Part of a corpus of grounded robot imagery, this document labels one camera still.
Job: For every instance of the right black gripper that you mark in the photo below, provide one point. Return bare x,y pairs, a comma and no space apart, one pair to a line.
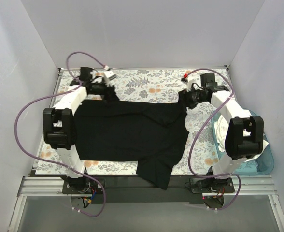
187,97

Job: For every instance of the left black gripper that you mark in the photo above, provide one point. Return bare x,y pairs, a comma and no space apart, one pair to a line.
110,90

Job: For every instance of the black t shirt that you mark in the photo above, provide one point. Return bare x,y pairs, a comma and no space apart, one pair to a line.
152,134

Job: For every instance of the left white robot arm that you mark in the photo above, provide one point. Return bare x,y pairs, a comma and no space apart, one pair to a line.
59,129

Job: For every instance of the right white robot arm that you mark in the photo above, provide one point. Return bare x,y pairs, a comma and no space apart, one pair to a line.
245,134

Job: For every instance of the white t shirt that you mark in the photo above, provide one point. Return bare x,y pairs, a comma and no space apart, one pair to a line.
220,128

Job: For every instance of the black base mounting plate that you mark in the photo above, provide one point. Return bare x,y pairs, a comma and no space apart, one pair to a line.
132,189

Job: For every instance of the teal plastic bin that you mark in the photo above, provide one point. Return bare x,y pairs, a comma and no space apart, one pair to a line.
260,166

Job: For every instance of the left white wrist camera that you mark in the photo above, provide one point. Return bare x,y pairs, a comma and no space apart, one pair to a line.
108,76

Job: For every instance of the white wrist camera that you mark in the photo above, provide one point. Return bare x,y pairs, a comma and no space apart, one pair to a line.
108,76
189,82

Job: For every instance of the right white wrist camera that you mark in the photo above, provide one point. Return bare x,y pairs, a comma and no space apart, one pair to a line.
189,82

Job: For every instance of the aluminium frame rail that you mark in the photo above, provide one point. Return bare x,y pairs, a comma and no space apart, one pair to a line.
42,207

